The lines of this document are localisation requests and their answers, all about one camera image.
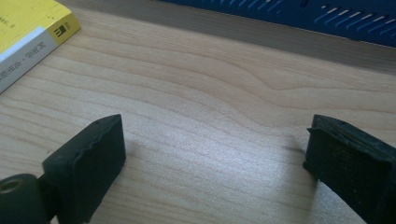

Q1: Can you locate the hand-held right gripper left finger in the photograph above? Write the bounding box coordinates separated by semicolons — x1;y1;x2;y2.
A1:
42;113;127;224

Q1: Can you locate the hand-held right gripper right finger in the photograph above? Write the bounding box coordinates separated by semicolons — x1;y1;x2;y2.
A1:
303;114;396;224

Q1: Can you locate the yellow book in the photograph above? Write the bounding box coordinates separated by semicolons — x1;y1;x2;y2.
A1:
0;0;82;94

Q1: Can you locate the blue file rack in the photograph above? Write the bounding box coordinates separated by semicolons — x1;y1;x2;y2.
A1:
158;0;396;49

